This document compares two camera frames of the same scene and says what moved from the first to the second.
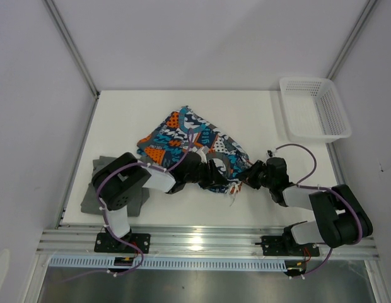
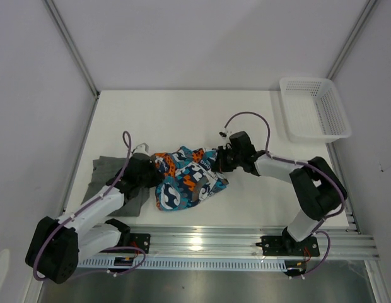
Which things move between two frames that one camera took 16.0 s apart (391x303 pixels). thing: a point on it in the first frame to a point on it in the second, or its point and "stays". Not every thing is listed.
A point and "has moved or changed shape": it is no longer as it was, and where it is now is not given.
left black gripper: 214,178 to 158,177
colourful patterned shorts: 183,132 has moved or changed shape
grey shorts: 91,202 stays
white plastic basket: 314,110 stays
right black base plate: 284,245 stays
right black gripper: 254,168 to 219,165
